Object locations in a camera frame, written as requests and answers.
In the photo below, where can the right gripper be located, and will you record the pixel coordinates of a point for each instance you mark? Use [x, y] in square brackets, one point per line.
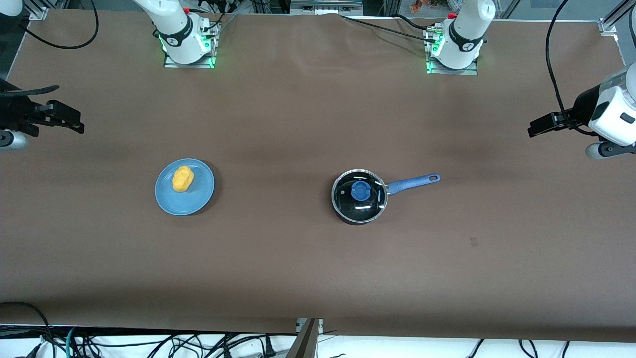
[14, 110]

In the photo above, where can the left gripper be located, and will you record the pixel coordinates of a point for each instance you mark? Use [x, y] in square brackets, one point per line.
[580, 110]

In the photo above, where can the yellow potato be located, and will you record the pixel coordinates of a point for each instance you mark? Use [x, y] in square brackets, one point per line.
[183, 179]

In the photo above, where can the glass lid blue knob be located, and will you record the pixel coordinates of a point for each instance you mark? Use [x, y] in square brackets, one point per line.
[348, 204]

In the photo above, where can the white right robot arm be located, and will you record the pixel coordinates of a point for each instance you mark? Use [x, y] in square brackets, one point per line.
[174, 25]

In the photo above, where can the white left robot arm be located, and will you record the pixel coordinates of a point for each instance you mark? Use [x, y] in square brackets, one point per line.
[464, 35]

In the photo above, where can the blue round plate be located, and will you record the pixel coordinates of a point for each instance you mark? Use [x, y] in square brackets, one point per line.
[198, 199]

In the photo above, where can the grey metal box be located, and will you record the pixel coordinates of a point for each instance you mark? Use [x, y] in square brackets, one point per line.
[323, 6]

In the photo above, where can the brown paper table cover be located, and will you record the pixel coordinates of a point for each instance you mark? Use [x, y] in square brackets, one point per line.
[298, 273]

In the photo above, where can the black power plug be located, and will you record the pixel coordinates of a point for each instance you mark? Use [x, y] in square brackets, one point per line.
[270, 348]

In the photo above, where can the aluminium profile beam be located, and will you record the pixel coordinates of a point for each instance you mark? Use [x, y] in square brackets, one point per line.
[305, 343]

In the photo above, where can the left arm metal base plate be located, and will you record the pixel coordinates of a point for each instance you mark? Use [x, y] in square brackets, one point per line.
[452, 71]

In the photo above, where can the aluminium frame corner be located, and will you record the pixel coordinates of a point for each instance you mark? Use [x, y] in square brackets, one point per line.
[613, 22]
[37, 10]

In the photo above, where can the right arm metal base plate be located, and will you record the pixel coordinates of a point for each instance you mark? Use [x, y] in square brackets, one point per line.
[189, 65]

